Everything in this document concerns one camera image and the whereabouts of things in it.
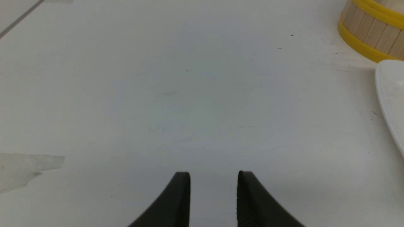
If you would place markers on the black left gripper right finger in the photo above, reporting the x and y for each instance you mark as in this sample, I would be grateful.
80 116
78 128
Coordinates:
257 208

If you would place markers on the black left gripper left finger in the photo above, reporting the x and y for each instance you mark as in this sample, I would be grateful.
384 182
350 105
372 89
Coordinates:
172 207

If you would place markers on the white square plate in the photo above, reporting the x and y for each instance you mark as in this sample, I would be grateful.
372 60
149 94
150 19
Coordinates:
389 80

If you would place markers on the bamboo steamer basket yellow rims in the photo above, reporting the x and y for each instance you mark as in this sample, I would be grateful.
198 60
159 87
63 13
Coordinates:
374 28

